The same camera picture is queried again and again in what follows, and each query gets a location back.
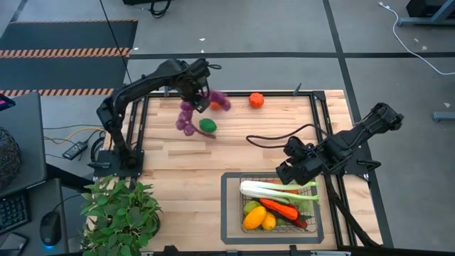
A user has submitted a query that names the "white floor cable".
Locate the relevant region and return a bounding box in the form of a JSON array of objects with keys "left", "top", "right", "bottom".
[{"left": 378, "top": 1, "right": 455, "bottom": 76}]

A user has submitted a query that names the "black braided cable sleeve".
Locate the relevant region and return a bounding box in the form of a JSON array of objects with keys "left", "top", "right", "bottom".
[{"left": 325, "top": 174, "right": 381, "bottom": 248}]

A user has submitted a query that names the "yellow-green apple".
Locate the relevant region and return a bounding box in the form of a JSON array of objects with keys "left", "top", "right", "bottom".
[{"left": 243, "top": 200, "right": 262, "bottom": 216}]

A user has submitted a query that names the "black keyboard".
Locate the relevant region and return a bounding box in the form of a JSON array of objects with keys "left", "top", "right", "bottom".
[{"left": 0, "top": 190, "right": 31, "bottom": 235}]

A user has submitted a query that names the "dark woven basket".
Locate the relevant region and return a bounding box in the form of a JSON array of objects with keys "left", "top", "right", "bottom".
[{"left": 0, "top": 126, "right": 22, "bottom": 191}]

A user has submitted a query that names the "wire mesh basket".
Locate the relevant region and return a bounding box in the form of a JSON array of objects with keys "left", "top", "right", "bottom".
[{"left": 238, "top": 173, "right": 319, "bottom": 235}]

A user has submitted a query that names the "wire basket on tray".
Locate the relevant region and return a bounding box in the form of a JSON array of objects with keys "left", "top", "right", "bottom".
[{"left": 220, "top": 171, "right": 325, "bottom": 245}]

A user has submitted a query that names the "yellow lemon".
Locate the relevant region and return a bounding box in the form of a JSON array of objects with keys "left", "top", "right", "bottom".
[{"left": 261, "top": 212, "right": 277, "bottom": 231}]

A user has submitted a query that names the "grey metal desk base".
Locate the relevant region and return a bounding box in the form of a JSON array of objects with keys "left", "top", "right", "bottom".
[{"left": 397, "top": 0, "right": 455, "bottom": 26}]

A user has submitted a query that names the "black device with pink screen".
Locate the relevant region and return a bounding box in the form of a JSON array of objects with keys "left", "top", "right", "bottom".
[{"left": 0, "top": 92, "right": 17, "bottom": 113}]

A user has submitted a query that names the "silver metal bar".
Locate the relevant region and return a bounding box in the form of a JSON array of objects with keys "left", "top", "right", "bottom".
[{"left": 311, "top": 250, "right": 353, "bottom": 256}]

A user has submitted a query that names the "black power adapter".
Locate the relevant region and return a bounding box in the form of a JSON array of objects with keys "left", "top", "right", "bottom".
[{"left": 62, "top": 141, "right": 89, "bottom": 161}]

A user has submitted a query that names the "black cable loop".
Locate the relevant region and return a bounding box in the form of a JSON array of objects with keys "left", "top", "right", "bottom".
[{"left": 90, "top": 137, "right": 107, "bottom": 163}]

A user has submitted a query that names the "black hazard-striped floor mat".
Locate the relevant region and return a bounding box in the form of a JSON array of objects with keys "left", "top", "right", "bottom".
[{"left": 0, "top": 19, "right": 139, "bottom": 97}]

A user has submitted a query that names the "yellow cable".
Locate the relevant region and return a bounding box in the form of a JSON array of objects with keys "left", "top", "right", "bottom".
[{"left": 44, "top": 126, "right": 106, "bottom": 145}]

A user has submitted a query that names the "celery stalk bunch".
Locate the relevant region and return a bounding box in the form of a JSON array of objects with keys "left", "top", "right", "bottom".
[{"left": 239, "top": 179, "right": 320, "bottom": 214}]

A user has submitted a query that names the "green lime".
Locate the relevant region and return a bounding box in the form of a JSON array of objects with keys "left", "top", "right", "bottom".
[{"left": 198, "top": 118, "right": 218, "bottom": 134}]

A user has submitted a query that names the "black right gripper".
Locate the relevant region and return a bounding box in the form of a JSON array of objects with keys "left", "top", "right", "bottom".
[{"left": 276, "top": 137, "right": 326, "bottom": 186}]

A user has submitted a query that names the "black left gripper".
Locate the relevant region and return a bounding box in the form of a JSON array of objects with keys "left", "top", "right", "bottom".
[{"left": 179, "top": 58, "right": 213, "bottom": 114}]

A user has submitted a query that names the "grey metal foot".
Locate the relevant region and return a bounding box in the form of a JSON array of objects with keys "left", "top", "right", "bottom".
[{"left": 432, "top": 111, "right": 455, "bottom": 122}]

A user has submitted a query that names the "dark grey desk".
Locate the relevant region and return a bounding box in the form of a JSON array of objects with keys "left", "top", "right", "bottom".
[{"left": 0, "top": 91, "right": 70, "bottom": 256}]

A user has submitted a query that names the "black aluminium table frame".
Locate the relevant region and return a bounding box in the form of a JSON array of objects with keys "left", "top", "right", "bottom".
[{"left": 126, "top": 83, "right": 383, "bottom": 256}]

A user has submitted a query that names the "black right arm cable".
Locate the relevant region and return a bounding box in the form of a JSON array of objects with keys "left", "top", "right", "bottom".
[{"left": 245, "top": 123, "right": 328, "bottom": 149}]

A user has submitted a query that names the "long red chili pepper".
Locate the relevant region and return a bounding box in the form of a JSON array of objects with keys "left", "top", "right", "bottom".
[{"left": 284, "top": 212, "right": 309, "bottom": 229}]

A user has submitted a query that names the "black computer mouse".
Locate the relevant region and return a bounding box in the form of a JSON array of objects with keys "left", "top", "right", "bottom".
[{"left": 38, "top": 210, "right": 63, "bottom": 247}]

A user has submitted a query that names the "large green potted plant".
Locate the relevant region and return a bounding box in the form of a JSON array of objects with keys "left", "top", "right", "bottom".
[{"left": 80, "top": 176, "right": 163, "bottom": 256}]

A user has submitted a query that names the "black smartphone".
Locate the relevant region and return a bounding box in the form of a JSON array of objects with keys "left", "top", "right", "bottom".
[{"left": 0, "top": 231, "right": 29, "bottom": 255}]

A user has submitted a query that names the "orange carrot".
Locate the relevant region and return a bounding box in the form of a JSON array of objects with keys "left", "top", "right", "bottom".
[{"left": 258, "top": 198, "right": 299, "bottom": 221}]

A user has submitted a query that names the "large dark purple eggplant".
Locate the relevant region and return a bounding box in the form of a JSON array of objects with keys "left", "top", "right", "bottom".
[{"left": 268, "top": 209, "right": 303, "bottom": 227}]

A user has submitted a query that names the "black coiled cable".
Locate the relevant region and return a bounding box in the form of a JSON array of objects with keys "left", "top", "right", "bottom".
[{"left": 149, "top": 0, "right": 172, "bottom": 18}]

